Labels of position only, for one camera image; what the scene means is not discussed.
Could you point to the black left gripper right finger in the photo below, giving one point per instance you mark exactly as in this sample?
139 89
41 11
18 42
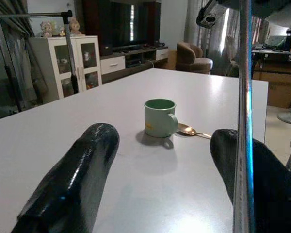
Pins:
276 194

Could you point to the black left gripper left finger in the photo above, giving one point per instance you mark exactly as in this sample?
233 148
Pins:
72 174

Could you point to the fan base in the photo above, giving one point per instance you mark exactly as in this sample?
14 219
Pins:
288 117

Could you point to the green mug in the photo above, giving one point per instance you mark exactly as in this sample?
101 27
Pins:
157 121

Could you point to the chrome metal pole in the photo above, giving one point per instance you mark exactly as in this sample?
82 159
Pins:
243 97

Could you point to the cardboard box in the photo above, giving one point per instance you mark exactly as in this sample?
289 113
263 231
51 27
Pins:
276 89

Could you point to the gold spoon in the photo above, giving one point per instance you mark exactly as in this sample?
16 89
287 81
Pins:
188 130

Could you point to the white glass door cabinet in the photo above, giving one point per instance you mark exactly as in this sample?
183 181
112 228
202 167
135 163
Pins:
53 63

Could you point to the wide white drawer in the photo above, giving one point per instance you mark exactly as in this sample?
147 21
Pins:
112 65

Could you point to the black speaker box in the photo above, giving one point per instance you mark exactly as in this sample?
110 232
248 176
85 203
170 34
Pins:
107 49

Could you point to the dark wood TV unit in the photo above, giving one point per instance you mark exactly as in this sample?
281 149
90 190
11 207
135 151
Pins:
135 52

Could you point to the black desk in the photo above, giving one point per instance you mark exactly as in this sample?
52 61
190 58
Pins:
269 52

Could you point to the small figurine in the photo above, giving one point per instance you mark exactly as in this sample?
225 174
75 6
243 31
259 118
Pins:
62 32

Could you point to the pink plush doll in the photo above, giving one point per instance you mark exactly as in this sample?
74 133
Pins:
46 29

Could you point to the brown plush toy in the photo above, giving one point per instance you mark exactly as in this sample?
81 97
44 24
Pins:
75 27

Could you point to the small white drawer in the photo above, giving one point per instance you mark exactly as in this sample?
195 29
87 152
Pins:
162 54

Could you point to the grey curtain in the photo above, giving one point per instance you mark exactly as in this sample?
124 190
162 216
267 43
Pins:
223 48

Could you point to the black television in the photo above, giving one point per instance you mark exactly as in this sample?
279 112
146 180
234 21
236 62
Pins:
126 24

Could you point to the brown armchair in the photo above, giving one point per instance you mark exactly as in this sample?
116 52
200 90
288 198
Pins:
191 58

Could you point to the metal clothes rack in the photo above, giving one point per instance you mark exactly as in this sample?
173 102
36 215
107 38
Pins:
38 15

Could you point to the grey camera device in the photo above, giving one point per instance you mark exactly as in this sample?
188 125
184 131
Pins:
209 18

